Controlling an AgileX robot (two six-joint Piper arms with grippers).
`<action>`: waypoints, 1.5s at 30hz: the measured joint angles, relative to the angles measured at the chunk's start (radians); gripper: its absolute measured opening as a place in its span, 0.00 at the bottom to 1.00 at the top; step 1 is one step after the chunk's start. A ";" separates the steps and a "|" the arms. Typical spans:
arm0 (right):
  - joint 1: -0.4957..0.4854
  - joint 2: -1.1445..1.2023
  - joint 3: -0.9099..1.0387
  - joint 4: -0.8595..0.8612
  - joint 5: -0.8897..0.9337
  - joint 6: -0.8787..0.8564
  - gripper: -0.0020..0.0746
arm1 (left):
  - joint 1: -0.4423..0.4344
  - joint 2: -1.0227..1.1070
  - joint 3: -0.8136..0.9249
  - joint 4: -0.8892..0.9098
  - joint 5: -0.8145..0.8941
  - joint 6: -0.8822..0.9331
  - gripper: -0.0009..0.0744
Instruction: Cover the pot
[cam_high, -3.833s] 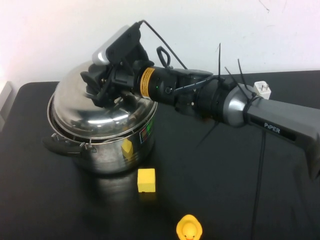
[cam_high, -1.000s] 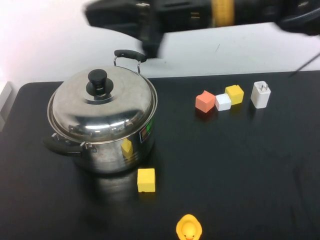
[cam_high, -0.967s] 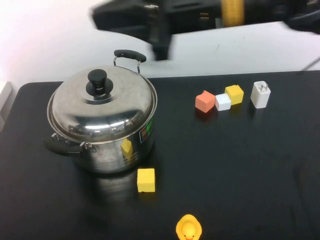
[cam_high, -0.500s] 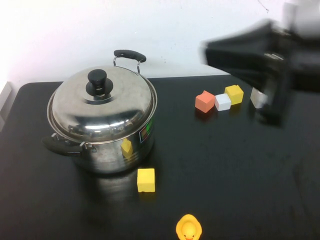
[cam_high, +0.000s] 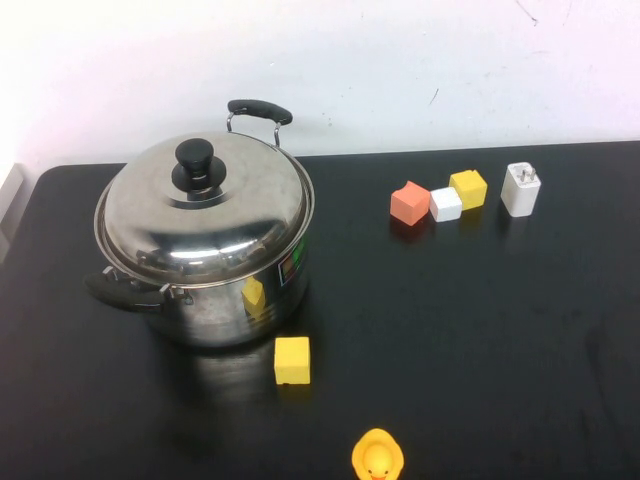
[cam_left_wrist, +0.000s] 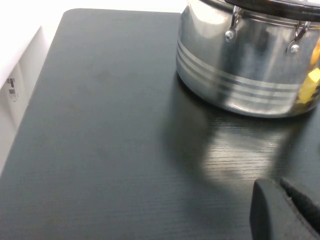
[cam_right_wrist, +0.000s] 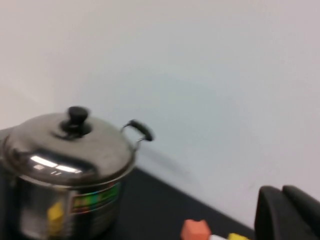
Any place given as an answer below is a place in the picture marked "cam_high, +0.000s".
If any steel lid with black knob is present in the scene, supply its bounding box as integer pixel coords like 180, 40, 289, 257
97, 130, 314, 290

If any orange foam cube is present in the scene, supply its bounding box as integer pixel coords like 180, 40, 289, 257
390, 180, 432, 226

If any yellow rubber duck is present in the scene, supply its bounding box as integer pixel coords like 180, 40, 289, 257
351, 428, 405, 480

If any white plug charger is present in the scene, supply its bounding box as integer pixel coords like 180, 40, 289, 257
500, 161, 542, 219

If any yellow foam cube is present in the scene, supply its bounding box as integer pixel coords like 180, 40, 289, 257
273, 336, 312, 386
448, 169, 489, 211

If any white foam cube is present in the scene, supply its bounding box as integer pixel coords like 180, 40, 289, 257
429, 187, 464, 223

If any stainless steel stock pot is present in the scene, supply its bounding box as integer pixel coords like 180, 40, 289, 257
83, 98, 317, 350

